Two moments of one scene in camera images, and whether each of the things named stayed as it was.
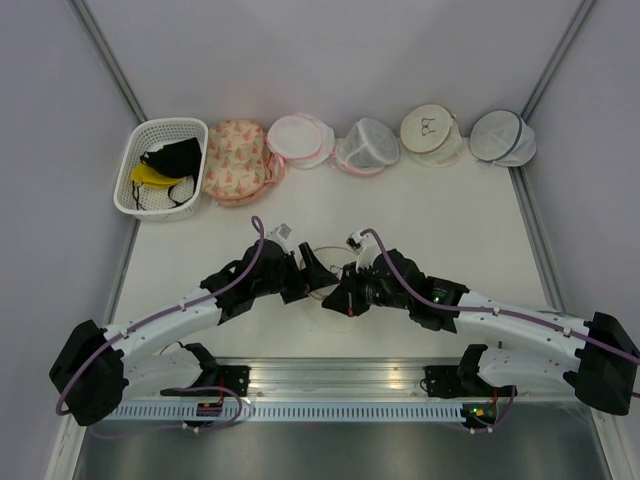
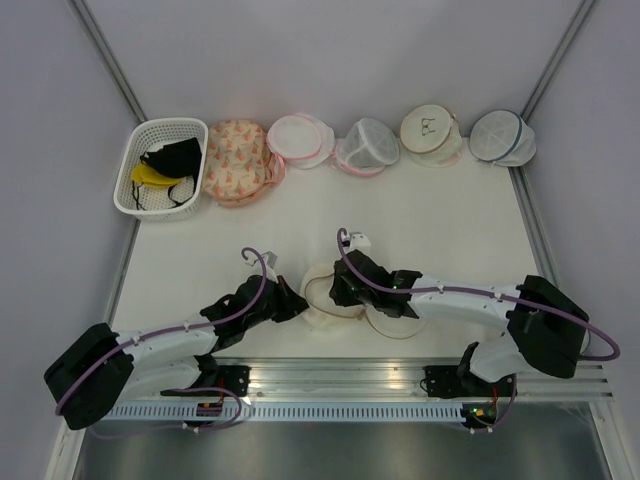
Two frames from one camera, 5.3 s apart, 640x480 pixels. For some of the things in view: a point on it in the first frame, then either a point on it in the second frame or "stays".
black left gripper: [317, 277] -> [292, 303]
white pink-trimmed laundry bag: [303, 141] stays
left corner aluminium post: [89, 22] stays
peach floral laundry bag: [239, 167] stays
